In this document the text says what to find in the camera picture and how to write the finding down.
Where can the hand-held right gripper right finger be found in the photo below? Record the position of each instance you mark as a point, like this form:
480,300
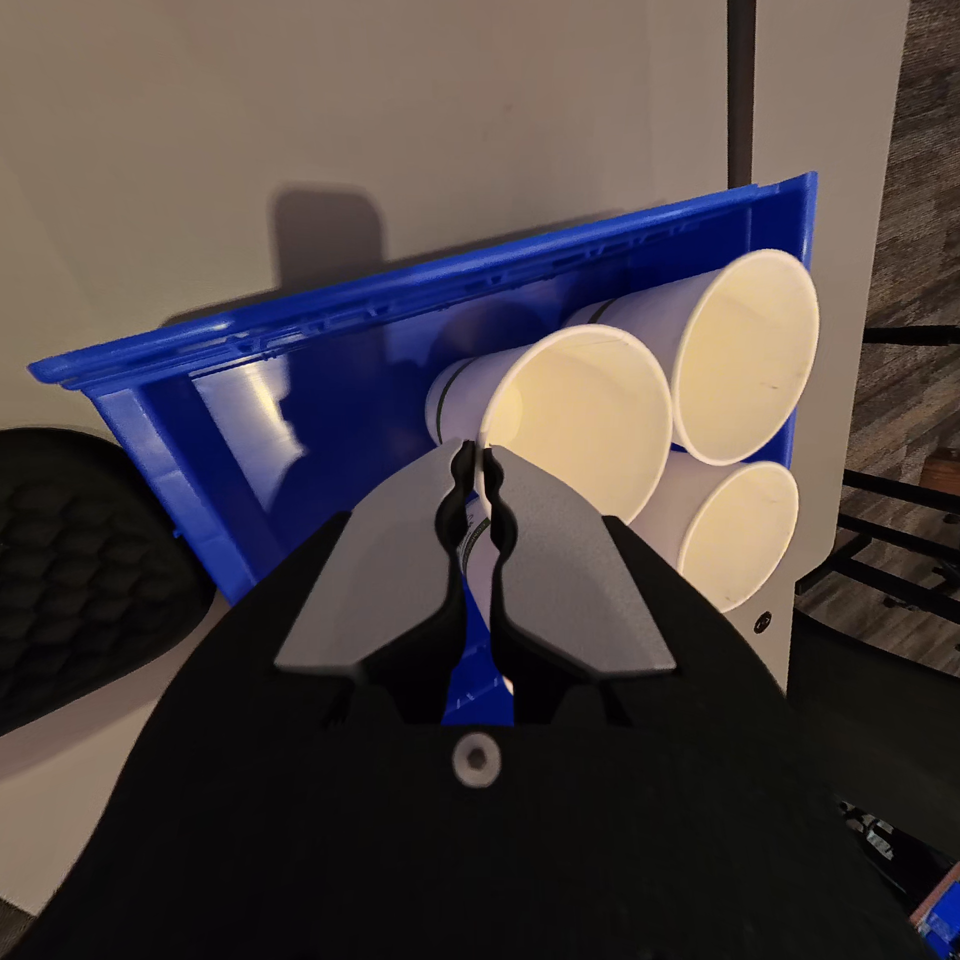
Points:
578,585

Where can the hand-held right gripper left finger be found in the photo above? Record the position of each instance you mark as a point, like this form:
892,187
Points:
375,585

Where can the white paper cup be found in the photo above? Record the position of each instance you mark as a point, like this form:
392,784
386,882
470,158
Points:
585,420
735,533
743,353

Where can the blue plastic bin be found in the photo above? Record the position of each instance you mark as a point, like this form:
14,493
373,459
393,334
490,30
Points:
300,420

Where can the black textured pad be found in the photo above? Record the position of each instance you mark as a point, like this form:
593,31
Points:
75,585

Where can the black office chair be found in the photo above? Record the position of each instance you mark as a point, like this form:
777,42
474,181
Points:
885,720

